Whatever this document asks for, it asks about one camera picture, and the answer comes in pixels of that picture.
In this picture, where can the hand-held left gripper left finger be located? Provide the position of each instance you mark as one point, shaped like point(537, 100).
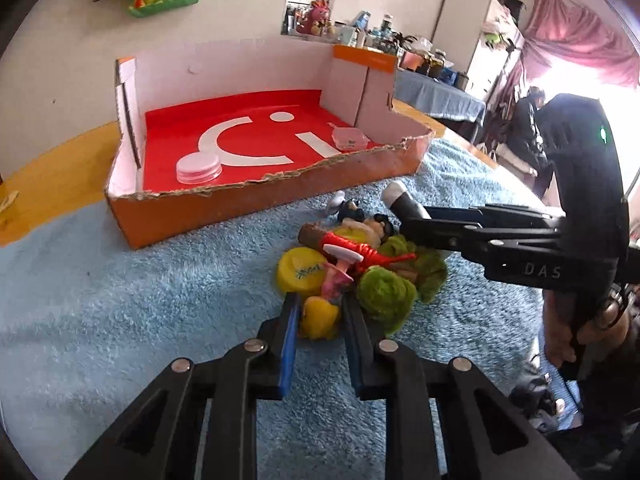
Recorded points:
point(289, 350)

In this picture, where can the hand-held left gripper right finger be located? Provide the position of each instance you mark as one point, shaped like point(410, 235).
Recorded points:
point(352, 355)

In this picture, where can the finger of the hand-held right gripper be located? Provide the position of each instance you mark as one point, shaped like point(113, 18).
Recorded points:
point(470, 215)
point(430, 235)

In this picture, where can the yellow plastic toy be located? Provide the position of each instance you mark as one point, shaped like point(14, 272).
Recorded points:
point(320, 317)

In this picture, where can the black cylinder with white cap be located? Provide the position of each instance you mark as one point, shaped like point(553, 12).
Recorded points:
point(400, 197)

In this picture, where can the green plush toy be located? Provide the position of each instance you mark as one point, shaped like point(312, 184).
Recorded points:
point(387, 292)

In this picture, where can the pink mushroom toy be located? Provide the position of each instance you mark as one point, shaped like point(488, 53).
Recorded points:
point(332, 285)

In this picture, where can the yellow bottle cap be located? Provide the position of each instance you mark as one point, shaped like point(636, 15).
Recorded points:
point(300, 270)

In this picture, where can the orange and red cardboard box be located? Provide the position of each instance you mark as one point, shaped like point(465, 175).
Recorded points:
point(165, 220)

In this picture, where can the person's right forearm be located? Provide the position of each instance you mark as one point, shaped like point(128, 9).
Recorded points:
point(615, 400)

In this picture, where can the person's right hand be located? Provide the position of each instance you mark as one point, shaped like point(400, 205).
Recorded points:
point(557, 330)

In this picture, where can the tan figure toy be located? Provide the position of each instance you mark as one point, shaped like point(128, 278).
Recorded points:
point(367, 230)

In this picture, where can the small pink plastic container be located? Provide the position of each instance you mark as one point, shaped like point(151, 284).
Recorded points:
point(348, 139)

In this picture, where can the pink curtain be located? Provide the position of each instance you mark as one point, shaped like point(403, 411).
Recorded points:
point(575, 30)

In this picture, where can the blue fluffy blanket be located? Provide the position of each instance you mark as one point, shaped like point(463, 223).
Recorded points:
point(125, 310)

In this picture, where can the white cabinet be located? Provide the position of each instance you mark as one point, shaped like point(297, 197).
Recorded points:
point(465, 20)

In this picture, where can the cluttered side table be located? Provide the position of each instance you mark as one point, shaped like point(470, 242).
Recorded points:
point(390, 35)

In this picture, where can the pink plush toy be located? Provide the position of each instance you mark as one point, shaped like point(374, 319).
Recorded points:
point(316, 17)

